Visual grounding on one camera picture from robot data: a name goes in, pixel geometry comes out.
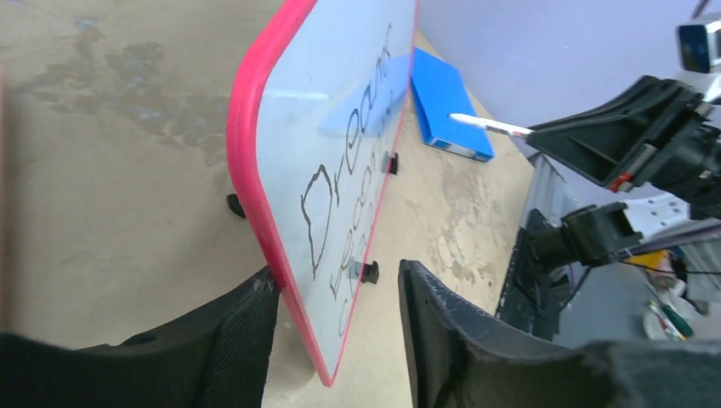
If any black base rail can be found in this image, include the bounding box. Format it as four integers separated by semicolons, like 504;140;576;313
495;208;591;342

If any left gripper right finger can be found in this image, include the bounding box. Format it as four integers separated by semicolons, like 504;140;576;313
398;260;720;407

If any black and white marker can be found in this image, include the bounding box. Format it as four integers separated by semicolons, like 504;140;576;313
447;113;533;139

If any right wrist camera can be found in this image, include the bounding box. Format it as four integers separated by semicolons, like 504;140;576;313
676;12;720;105

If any blue notebook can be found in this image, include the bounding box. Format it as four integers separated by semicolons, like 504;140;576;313
411;47;495;162

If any metal wire whiteboard stand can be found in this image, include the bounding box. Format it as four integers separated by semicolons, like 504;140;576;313
226;194;247;219

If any black whiteboard stand foot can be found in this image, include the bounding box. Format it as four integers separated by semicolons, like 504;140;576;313
383;152;399;175
360;261;380;285

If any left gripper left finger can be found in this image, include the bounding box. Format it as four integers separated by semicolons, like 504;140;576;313
1;269;280;407

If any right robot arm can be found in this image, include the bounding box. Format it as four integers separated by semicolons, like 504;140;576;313
526;76;720;271

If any pink-framed whiteboard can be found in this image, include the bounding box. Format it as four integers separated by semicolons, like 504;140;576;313
226;1;417;386

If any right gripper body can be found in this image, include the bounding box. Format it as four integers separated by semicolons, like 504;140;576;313
648;95;720;220

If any clear tray with tools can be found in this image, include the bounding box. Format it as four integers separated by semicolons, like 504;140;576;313
641;301;695;341

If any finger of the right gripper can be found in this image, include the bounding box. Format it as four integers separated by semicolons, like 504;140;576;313
525;76;711;190

